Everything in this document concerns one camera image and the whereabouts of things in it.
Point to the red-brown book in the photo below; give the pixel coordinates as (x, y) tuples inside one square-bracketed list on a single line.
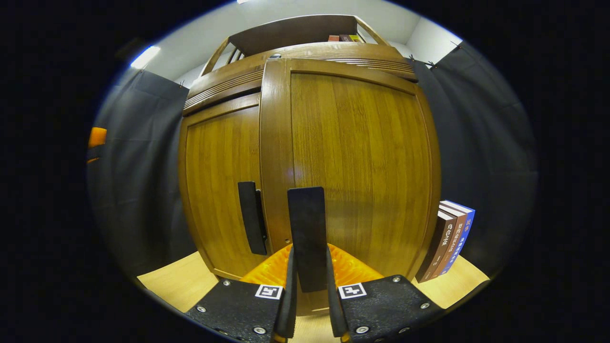
[(452, 243)]

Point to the blue and white book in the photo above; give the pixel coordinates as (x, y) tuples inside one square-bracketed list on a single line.
[(461, 238)]

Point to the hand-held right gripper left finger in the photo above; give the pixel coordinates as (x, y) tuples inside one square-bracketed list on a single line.
[(288, 305)]

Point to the wooden cabinet drawer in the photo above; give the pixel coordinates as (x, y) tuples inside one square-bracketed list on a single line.
[(224, 88)]

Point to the wooden shoe cabinet door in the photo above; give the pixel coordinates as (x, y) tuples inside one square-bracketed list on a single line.
[(362, 166), (214, 190)]

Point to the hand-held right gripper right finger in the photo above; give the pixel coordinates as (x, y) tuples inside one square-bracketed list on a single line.
[(333, 309)]

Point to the wooden double-door shoe cabinet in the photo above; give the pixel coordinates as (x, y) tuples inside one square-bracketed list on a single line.
[(286, 33)]

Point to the dark brown thick book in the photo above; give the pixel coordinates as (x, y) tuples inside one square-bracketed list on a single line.
[(436, 247)]

